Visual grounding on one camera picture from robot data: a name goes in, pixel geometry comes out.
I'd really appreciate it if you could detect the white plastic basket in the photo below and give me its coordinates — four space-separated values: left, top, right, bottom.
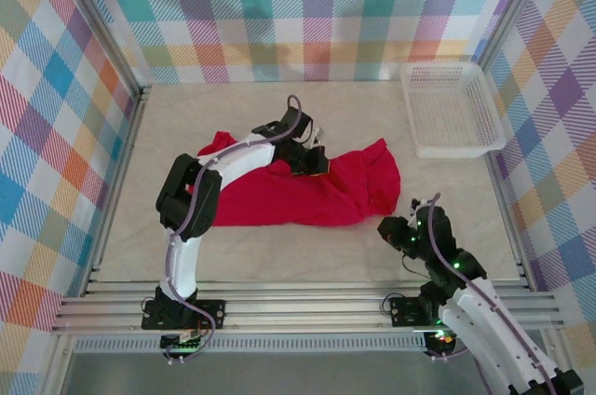
399 61 508 159

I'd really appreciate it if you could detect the aluminium mounting rail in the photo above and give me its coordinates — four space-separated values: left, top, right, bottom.
50 279 567 335

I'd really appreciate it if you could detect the red t-shirt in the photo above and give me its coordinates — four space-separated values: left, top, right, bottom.
196 130 402 228

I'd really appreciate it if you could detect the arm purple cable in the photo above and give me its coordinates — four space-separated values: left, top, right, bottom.
162 95 304 364
413 192 560 395

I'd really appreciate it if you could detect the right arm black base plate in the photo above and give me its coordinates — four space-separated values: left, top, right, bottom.
388 295 476 327

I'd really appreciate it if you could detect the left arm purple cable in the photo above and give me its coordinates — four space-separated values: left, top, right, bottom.
162 95 304 364

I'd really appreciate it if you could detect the aluminium corner post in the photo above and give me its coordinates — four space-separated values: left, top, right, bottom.
44 0 153 102
474 0 560 70

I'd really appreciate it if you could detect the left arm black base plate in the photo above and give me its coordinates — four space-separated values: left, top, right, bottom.
141 299 226 332

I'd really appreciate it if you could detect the slotted grey cable duct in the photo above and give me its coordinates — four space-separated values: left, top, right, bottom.
74 336 429 354

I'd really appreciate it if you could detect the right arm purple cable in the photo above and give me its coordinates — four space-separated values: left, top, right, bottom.
413 192 560 395

